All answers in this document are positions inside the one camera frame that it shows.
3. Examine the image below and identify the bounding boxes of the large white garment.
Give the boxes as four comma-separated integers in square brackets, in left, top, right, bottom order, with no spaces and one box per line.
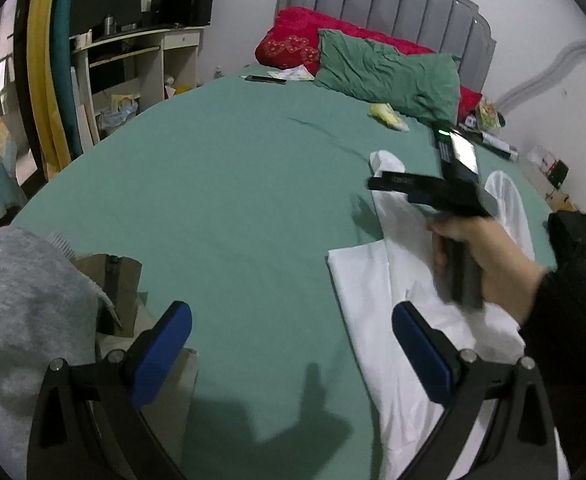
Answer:
[327,148,572,480]

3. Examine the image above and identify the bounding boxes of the black sleeve right forearm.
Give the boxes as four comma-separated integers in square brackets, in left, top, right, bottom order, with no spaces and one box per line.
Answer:
[520,259,586,479]

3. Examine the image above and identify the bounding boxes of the person right hand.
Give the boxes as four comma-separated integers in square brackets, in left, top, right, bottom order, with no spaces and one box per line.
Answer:
[428,217,548,326]

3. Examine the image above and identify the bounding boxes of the bedside clutter books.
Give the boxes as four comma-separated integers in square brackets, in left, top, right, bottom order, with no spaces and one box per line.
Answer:
[461,99,518,162]

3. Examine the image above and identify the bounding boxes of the cardboard box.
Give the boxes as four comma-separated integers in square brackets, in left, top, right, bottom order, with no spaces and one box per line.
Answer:
[75,254,142,337]

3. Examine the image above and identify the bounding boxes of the small yellow cloth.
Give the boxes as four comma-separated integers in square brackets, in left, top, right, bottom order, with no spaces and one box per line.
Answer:
[369,103,410,131]

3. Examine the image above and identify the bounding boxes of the green pillow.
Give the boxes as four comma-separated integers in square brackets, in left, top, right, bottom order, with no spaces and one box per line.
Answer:
[314,29,461,124]

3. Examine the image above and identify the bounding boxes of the black garment pile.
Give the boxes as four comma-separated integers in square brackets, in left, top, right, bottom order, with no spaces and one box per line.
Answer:
[547,210,586,268]

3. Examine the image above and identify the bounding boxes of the green bed sheet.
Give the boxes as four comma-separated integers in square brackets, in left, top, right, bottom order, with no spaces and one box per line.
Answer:
[10,62,559,480]

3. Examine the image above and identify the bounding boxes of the white papers near pillow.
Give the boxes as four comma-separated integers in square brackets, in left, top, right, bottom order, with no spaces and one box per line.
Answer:
[267,65,314,81]

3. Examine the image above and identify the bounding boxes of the grey padded headboard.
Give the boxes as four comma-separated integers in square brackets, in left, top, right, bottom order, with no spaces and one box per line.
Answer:
[276,0,496,92]

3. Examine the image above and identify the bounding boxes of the yellow curtain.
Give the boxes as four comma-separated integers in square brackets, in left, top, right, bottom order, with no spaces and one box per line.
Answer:
[26,0,72,180]

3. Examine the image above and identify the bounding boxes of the red pillow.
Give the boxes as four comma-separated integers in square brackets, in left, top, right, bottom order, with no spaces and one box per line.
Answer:
[255,5,484,118]

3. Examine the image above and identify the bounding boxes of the black remote control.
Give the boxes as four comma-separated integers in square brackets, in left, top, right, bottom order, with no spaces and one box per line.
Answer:
[243,75,287,84]

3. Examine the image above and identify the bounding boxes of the white wooden desk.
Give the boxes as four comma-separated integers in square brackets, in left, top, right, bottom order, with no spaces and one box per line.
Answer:
[72,26,206,145]

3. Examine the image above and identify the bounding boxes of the black computer monitor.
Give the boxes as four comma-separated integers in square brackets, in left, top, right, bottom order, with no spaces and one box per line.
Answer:
[69,0,142,36]

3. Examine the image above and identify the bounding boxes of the teal curtain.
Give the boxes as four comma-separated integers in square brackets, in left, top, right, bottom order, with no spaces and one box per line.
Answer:
[50,0,127,162]

